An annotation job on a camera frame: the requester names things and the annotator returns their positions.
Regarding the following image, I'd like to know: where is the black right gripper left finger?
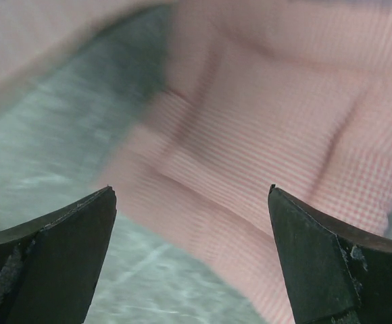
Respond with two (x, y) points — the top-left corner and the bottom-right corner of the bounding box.
(0, 186), (116, 324)

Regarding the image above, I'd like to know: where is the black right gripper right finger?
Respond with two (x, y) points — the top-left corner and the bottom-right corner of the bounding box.
(268, 186), (392, 324)

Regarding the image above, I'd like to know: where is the pink pet cushion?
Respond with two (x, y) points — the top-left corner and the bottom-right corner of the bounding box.
(102, 1), (392, 323)

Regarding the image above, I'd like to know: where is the pink striped pet tent fabric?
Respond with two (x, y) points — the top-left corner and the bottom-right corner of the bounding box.
(0, 0), (161, 107)

